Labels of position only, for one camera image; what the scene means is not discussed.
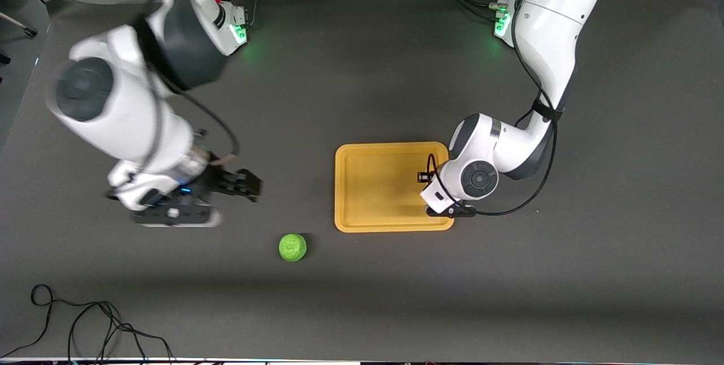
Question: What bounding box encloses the black arm wrist cable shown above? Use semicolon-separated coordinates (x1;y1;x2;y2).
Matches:
426;0;562;218
167;79;240;159

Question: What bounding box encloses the black left arm wrist cable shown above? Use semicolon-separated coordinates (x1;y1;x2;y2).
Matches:
426;0;562;218

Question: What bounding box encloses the black right arm wrist cable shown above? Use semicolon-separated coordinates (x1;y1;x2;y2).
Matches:
167;79;240;159

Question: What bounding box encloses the green apple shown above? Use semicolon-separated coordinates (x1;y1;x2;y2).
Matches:
278;233;308;263

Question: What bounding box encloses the yellow plastic tray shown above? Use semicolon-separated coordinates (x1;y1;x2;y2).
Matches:
334;141;455;233

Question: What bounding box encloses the thin black loose cable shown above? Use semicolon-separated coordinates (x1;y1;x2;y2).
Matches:
0;284;176;365

